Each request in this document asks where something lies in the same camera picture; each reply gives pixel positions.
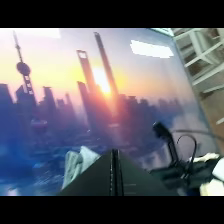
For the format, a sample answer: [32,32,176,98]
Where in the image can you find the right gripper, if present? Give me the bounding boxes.
[149,159,218,188]

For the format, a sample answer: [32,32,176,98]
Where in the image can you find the black cable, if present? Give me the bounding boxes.
[175,134,199,175]

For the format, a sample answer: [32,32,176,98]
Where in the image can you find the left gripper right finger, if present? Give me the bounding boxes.
[115,148,180,197]

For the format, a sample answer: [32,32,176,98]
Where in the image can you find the light grey garment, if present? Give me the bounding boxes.
[61,145,101,191]

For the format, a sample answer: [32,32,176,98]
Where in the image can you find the silver frame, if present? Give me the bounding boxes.
[172,27,224,94]

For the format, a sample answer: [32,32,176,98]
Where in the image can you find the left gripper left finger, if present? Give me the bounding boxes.
[58,148,116,197]

